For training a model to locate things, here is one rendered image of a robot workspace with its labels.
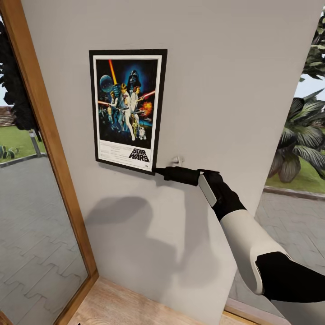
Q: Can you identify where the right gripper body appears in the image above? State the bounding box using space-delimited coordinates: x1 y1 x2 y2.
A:
163 167 189 184

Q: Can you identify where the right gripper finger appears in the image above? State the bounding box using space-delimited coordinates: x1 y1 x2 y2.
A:
151 168 165 176

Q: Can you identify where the poster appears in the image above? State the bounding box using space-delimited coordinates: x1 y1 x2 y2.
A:
89 49 168 176

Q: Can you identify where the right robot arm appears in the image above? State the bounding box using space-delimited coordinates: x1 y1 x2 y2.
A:
151 155 325 325

